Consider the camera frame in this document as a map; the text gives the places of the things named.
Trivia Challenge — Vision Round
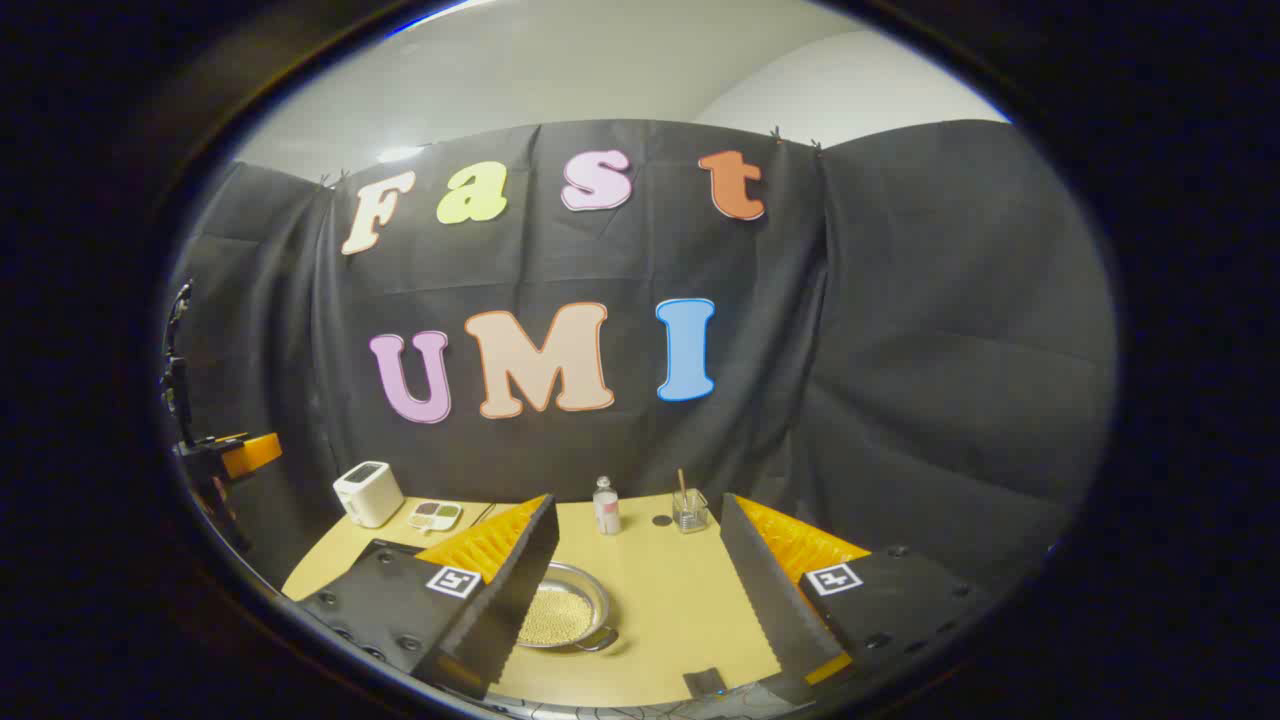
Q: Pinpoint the pile of soybeans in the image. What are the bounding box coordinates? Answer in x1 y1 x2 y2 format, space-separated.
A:
520 585 597 646

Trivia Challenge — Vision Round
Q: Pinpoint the white divided dish with beans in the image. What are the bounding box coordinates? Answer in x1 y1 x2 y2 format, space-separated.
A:
407 500 464 533

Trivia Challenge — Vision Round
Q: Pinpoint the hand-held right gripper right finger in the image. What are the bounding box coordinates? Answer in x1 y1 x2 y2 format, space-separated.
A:
720 493 996 706

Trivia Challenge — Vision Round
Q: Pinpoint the white toaster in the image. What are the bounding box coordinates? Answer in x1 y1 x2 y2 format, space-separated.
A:
333 461 405 529

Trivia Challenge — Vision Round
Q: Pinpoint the steel pot with black handles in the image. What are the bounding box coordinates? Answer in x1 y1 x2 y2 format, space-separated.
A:
517 562 621 653

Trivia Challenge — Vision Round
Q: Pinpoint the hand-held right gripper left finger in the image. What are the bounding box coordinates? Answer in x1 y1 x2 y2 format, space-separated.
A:
297 493 561 701

